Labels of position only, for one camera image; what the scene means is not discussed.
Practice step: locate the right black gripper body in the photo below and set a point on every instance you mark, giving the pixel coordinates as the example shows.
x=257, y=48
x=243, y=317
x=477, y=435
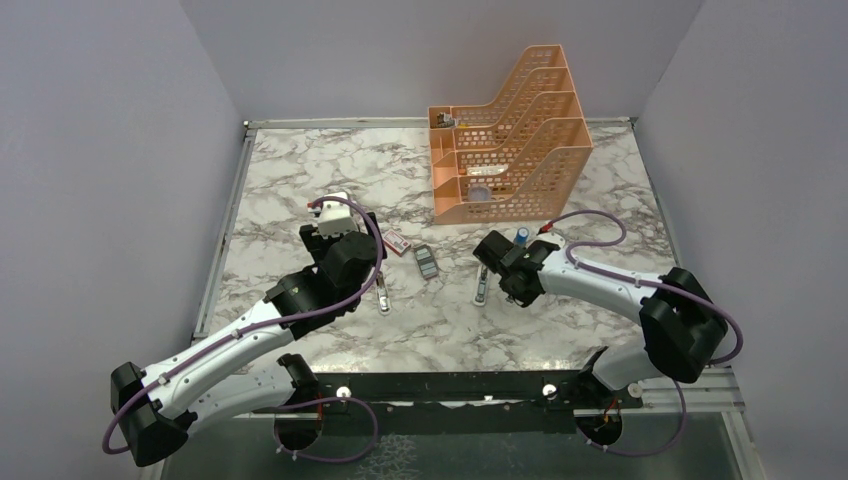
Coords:
x=526, y=295

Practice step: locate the clear packet in organizer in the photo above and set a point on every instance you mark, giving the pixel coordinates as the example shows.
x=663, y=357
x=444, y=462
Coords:
x=486, y=170

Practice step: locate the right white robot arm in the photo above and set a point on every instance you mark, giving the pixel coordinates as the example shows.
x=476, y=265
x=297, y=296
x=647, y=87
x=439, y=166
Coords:
x=680, y=330

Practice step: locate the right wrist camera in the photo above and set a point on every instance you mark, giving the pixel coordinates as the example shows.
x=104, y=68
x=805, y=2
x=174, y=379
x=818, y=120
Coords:
x=553, y=237

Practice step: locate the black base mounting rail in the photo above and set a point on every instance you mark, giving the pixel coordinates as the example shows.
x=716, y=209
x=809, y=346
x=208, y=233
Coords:
x=447, y=403

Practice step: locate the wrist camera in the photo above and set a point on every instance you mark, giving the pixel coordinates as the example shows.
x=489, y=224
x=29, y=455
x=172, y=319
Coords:
x=553, y=237
x=333, y=219

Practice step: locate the clear tape roll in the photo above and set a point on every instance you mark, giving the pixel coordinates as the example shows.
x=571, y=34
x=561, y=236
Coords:
x=479, y=193

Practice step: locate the binder clips in organizer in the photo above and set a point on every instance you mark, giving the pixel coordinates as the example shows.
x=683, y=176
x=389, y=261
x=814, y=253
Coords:
x=445, y=120

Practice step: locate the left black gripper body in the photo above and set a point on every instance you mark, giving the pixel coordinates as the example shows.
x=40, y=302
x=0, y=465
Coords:
x=318, y=243

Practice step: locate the orange plastic file organizer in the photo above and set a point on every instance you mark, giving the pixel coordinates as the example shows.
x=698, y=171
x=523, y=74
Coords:
x=535, y=125

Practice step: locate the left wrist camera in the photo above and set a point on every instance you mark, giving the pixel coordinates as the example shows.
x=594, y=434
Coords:
x=333, y=219

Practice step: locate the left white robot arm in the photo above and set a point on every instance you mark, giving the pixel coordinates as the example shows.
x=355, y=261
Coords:
x=158, y=408

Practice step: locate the red white staple box sleeve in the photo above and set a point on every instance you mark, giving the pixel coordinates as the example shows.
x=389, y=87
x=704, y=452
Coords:
x=396, y=242

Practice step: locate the blue glue stick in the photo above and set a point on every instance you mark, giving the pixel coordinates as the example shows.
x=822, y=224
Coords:
x=521, y=236

